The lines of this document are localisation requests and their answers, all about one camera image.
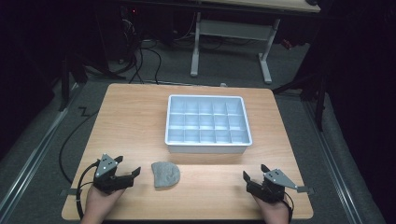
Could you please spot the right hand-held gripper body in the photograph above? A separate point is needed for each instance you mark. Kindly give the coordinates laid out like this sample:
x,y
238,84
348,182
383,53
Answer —
x,y
267,189

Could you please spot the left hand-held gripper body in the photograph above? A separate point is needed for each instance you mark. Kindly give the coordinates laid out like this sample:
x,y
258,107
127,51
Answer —
x,y
109,182

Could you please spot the person's right hand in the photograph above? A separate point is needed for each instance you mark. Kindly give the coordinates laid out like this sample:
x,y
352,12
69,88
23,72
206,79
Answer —
x,y
274,212

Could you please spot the person's left hand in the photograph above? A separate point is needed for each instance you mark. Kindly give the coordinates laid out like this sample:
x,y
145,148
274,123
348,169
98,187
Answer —
x,y
99,205

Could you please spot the gray folded cloth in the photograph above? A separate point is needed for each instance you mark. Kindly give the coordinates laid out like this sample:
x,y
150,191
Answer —
x,y
166,174

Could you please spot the gray tape strip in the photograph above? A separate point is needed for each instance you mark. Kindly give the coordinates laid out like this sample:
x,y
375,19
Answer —
x,y
306,189
67,192

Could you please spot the white divided storage box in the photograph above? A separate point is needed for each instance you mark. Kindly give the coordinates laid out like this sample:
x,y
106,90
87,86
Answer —
x,y
208,124

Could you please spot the black metal stand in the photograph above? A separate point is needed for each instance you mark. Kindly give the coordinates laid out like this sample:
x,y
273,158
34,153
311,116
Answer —
x,y
67,81
319,93

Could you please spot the dark computer tower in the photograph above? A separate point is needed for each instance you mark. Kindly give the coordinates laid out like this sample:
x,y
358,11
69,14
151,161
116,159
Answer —
x,y
129,31

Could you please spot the desk with white legs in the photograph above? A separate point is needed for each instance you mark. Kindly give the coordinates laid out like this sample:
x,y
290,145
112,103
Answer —
x,y
232,29

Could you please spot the metal floor rail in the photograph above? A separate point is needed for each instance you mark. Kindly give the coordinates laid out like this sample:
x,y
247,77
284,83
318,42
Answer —
x,y
29,165
334,165

